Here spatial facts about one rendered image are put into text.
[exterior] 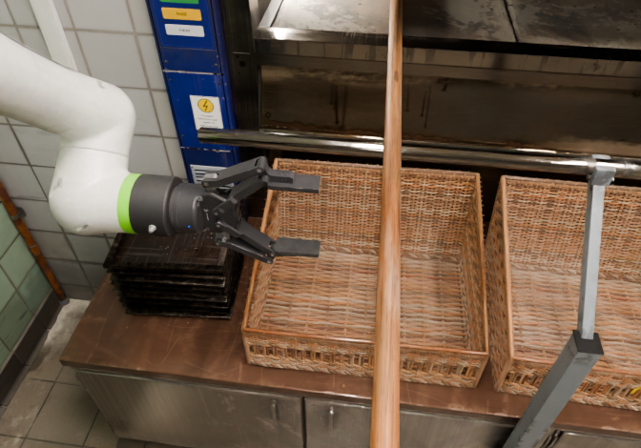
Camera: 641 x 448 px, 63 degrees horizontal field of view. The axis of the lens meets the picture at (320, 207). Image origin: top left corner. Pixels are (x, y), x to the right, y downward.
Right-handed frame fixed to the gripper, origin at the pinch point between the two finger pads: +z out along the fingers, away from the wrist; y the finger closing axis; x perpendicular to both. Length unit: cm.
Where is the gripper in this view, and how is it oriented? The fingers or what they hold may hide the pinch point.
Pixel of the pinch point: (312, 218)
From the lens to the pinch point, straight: 77.0
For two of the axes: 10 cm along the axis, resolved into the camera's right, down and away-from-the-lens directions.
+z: 9.9, 0.8, -0.8
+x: -1.2, 6.9, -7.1
